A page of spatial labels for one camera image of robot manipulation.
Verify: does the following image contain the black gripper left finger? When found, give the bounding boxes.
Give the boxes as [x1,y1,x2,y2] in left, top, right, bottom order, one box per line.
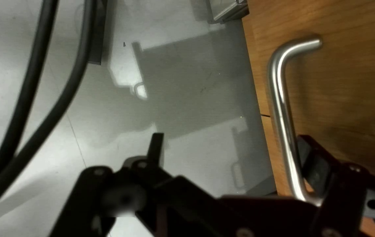
[52,134,175,237]

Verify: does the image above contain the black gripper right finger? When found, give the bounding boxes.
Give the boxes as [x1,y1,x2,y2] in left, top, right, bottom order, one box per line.
[298,136,371,237]

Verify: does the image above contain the silver drawer handle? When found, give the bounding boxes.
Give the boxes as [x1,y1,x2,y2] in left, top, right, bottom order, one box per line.
[269,36,325,209]

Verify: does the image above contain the black metal stand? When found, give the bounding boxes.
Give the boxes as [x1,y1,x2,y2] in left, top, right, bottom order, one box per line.
[87,0,111,66]

